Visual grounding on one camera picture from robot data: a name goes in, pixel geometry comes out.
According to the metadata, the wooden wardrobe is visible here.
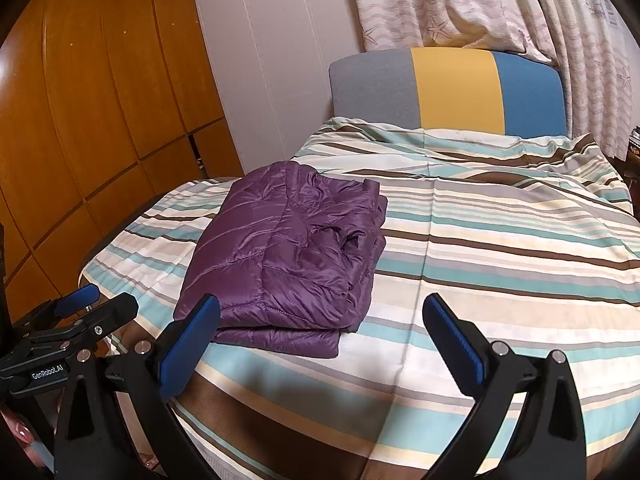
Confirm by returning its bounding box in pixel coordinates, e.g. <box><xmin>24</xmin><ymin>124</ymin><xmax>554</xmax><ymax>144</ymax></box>
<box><xmin>1</xmin><ymin>0</ymin><xmax>243</xmax><ymax>318</ymax></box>

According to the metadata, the striped bed duvet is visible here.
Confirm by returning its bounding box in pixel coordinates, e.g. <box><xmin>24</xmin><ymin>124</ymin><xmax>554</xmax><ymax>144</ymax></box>
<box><xmin>80</xmin><ymin>117</ymin><xmax>639</xmax><ymax>479</ymax></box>

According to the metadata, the purple quilted down jacket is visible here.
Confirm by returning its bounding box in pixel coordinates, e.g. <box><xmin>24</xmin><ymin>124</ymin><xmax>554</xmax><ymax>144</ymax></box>
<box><xmin>174</xmin><ymin>162</ymin><xmax>387</xmax><ymax>359</ymax></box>

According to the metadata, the grey yellow blue headboard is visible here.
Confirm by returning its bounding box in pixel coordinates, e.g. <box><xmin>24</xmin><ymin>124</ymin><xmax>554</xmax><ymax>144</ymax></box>
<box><xmin>329</xmin><ymin>47</ymin><xmax>567</xmax><ymax>139</ymax></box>

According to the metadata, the person's left hand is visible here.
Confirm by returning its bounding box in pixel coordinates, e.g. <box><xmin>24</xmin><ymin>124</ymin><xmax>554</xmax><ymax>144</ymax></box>
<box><xmin>1</xmin><ymin>408</ymin><xmax>47</xmax><ymax>469</ymax></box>

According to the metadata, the white patterned curtain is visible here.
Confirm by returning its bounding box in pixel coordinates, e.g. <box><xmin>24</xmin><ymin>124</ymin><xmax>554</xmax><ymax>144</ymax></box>
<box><xmin>356</xmin><ymin>0</ymin><xmax>639</xmax><ymax>159</ymax></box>

